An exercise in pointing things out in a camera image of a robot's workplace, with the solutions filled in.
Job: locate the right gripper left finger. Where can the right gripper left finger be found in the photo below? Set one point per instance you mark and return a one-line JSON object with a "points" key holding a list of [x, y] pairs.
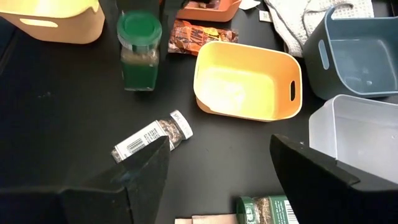
{"points": [[140, 186]]}

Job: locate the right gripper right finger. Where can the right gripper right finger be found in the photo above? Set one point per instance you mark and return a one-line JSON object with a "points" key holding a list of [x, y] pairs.
{"points": [[326, 199]]}

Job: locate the white label spice jar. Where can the white label spice jar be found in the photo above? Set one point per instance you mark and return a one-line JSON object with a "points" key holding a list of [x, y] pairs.
{"points": [[143, 140]]}

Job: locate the green label spice jar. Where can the green label spice jar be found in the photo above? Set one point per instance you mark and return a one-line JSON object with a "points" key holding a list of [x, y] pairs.
{"points": [[264, 211]]}

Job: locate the small yellow plastic bin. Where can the small yellow plastic bin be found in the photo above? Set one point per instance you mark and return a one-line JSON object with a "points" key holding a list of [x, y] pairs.
{"points": [[242, 87]]}

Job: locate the orange snack packet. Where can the orange snack packet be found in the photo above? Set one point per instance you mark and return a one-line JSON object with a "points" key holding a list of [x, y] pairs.
{"points": [[192, 37]]}

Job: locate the translucent white plastic bin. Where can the translucent white plastic bin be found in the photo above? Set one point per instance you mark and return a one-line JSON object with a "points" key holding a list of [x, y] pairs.
{"points": [[367, 133]]}

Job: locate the beige cloth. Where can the beige cloth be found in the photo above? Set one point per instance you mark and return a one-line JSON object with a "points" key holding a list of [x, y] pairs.
{"points": [[211, 219]]}

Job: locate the green lid spice jar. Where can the green lid spice jar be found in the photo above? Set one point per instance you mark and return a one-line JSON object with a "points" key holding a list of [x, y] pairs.
{"points": [[140, 74]]}

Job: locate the teal plastic bin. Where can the teal plastic bin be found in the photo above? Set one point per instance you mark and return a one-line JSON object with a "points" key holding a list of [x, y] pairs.
{"points": [[357, 62]]}

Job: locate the large yellow plastic bin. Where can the large yellow plastic bin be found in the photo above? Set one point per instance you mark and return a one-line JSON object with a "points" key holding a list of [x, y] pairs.
{"points": [[62, 28]]}

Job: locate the white waffle cloth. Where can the white waffle cloth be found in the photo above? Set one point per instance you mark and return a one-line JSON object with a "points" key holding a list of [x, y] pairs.
{"points": [[295, 25]]}

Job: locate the coral plastic bin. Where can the coral plastic bin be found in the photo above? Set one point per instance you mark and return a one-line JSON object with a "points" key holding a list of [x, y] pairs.
{"points": [[214, 14]]}

